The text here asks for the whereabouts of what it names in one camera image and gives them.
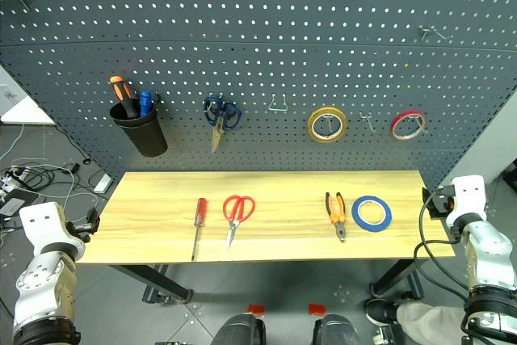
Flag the floor cable tangle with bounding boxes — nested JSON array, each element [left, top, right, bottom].
[[0, 122, 101, 221]]

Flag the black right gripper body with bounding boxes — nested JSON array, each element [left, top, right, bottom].
[[434, 184, 456, 217]]

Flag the red handled screwdriver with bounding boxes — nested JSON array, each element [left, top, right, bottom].
[[190, 197, 208, 263]]

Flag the black plastic tool cup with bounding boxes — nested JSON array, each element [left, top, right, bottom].
[[109, 101, 169, 158]]

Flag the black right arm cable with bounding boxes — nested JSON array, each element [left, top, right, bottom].
[[413, 189, 472, 302]]

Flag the black and white shoe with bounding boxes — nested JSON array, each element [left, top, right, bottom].
[[364, 297, 401, 327]]

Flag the black table leg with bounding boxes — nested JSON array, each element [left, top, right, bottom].
[[369, 258, 426, 298], [116, 264, 194, 305]]

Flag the red handled scissors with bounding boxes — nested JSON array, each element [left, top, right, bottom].
[[221, 194, 257, 250]]

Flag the orange and black pliers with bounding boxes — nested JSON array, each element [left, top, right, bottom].
[[324, 191, 347, 243]]

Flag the grey pegboard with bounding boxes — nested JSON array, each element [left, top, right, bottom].
[[0, 0, 517, 193]]

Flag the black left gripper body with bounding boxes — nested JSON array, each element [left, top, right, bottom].
[[65, 218, 92, 244]]

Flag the thin red tape roll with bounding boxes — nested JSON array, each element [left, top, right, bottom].
[[389, 109, 428, 142]]

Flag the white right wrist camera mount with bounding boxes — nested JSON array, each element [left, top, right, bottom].
[[445, 175, 489, 229]]

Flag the blue tape roll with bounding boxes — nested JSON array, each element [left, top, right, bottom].
[[351, 195, 393, 234]]

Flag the blue handled screwdriver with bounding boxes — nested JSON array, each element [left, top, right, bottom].
[[138, 90, 155, 119]]

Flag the orange and black screwdriver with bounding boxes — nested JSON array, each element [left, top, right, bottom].
[[108, 74, 141, 120]]

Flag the white power strip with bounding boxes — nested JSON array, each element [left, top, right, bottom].
[[92, 173, 114, 195]]

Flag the wire loop pegboard hook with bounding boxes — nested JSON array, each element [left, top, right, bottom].
[[267, 93, 290, 113]]

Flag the dark rounded robot shape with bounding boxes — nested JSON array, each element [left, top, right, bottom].
[[312, 313, 362, 345], [210, 313, 267, 345]]

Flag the yellow tape roll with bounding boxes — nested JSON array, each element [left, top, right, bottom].
[[306, 106, 349, 145]]

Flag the blue handled scissors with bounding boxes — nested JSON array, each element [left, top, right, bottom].
[[203, 94, 243, 155]]

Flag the beige trouser leg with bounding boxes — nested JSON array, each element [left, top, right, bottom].
[[395, 301, 470, 345]]

